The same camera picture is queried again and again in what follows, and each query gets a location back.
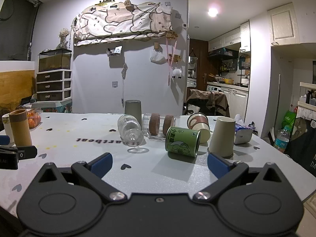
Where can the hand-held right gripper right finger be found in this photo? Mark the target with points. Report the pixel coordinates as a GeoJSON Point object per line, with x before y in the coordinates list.
{"type": "Point", "coordinates": [218, 165]}

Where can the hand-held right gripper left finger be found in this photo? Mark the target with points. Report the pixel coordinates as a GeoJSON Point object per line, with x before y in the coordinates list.
{"type": "Point", "coordinates": [102, 165]}

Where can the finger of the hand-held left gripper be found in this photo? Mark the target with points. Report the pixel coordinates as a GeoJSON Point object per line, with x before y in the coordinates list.
{"type": "Point", "coordinates": [27, 152]}
{"type": "Point", "coordinates": [5, 139]}

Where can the beige plastic cup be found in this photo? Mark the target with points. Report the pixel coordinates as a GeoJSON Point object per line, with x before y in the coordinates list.
{"type": "Point", "coordinates": [222, 137]}

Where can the clear ribbed glass cup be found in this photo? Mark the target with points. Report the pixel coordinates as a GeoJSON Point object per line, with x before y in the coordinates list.
{"type": "Point", "coordinates": [129, 130]}

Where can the brown and white paper cup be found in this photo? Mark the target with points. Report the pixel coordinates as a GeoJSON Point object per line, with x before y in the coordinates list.
{"type": "Point", "coordinates": [198, 126]}

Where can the grey plastic cup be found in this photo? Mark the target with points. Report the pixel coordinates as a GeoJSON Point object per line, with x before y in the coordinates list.
{"type": "Point", "coordinates": [133, 112]}

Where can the brown cardboard tube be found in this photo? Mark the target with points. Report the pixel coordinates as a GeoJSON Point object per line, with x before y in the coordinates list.
{"type": "Point", "coordinates": [21, 128]}

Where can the plastic box of oranges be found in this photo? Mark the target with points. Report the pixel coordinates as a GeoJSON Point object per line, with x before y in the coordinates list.
{"type": "Point", "coordinates": [34, 121]}

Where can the white tissue pack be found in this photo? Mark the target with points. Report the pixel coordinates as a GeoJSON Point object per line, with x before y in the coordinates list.
{"type": "Point", "coordinates": [243, 133]}

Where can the green tin can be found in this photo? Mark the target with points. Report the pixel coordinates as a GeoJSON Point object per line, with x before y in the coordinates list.
{"type": "Point", "coordinates": [182, 142]}

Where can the wooden partition with white top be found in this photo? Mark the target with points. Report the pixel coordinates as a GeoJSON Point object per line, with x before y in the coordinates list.
{"type": "Point", "coordinates": [16, 84]}

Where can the chair with brown jacket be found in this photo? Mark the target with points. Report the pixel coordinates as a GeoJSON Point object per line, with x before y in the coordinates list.
{"type": "Point", "coordinates": [207, 102]}

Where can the plastic water bottle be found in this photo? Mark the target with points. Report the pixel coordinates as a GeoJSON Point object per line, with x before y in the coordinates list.
{"type": "Point", "coordinates": [281, 139]}

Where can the clear glass with brown sleeves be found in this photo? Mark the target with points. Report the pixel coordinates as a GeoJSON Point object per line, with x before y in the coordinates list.
{"type": "Point", "coordinates": [160, 126]}

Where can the white drawer cabinet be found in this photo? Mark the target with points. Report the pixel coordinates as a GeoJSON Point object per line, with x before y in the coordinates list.
{"type": "Point", "coordinates": [54, 85]}

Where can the white washing machine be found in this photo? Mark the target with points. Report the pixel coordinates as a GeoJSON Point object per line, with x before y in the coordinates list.
{"type": "Point", "coordinates": [214, 88]}

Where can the green shopping bag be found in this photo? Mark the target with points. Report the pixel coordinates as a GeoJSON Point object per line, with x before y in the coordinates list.
{"type": "Point", "coordinates": [289, 121]}

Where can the yellow pot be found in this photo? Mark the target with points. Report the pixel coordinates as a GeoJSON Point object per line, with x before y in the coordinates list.
{"type": "Point", "coordinates": [228, 80]}

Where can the black printed cloth bag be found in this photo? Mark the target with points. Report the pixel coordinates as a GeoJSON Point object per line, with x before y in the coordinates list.
{"type": "Point", "coordinates": [305, 143]}

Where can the glass aquarium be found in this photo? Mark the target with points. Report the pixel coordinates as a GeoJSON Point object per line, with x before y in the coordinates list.
{"type": "Point", "coordinates": [54, 60]}

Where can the white plush toy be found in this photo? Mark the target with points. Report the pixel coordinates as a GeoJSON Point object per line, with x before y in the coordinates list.
{"type": "Point", "coordinates": [176, 73]}

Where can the brown wooden door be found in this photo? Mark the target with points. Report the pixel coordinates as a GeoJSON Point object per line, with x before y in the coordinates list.
{"type": "Point", "coordinates": [201, 64]}

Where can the white shelf with bottles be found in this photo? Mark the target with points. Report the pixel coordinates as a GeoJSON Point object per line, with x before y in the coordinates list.
{"type": "Point", "coordinates": [307, 96]}

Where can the vase of dried flowers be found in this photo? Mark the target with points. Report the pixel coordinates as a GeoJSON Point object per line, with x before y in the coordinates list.
{"type": "Point", "coordinates": [63, 38]}

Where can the pink ribbon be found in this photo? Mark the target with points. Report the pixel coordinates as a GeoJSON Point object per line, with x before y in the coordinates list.
{"type": "Point", "coordinates": [170, 55]}

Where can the white hanging bag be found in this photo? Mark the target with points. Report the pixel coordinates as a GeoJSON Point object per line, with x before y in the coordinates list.
{"type": "Point", "coordinates": [158, 57]}

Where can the row of white kitchen cabinets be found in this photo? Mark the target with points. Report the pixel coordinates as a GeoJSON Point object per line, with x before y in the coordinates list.
{"type": "Point", "coordinates": [228, 38]}

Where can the printed blanket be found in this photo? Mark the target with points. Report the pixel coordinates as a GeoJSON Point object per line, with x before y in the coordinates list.
{"type": "Point", "coordinates": [123, 21]}

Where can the round ceiling light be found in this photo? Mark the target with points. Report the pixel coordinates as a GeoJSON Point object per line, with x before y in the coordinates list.
{"type": "Point", "coordinates": [212, 11]}

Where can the gold crown decoration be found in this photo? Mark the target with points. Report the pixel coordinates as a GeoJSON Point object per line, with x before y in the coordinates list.
{"type": "Point", "coordinates": [103, 2]}

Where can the white wall socket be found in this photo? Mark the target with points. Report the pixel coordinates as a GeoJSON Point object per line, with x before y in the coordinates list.
{"type": "Point", "coordinates": [114, 84]}

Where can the white wall cabinet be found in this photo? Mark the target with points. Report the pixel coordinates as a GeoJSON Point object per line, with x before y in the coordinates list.
{"type": "Point", "coordinates": [284, 24]}

